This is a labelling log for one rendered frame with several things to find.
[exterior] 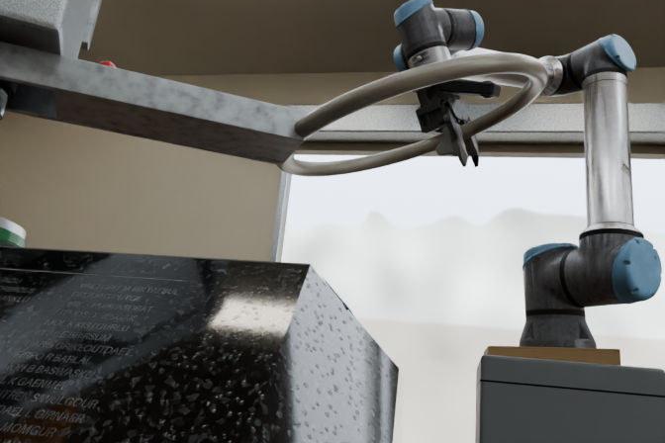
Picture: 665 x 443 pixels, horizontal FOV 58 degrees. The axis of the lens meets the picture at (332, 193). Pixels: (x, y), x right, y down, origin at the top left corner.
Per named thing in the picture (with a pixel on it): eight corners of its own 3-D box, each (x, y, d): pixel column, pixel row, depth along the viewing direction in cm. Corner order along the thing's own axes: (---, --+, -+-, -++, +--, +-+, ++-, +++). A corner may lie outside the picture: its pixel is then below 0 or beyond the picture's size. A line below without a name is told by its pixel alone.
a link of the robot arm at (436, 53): (454, 49, 131) (434, 42, 124) (461, 70, 130) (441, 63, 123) (420, 68, 136) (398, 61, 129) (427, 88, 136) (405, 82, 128)
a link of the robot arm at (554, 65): (554, 70, 190) (385, 40, 152) (589, 53, 180) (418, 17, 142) (561, 105, 188) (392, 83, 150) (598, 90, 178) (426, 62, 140)
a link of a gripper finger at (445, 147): (444, 174, 125) (436, 134, 128) (470, 164, 122) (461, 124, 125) (437, 171, 123) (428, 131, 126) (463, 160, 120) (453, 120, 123)
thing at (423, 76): (336, 87, 75) (330, 65, 76) (246, 194, 119) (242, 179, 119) (615, 54, 95) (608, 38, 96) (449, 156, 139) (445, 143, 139)
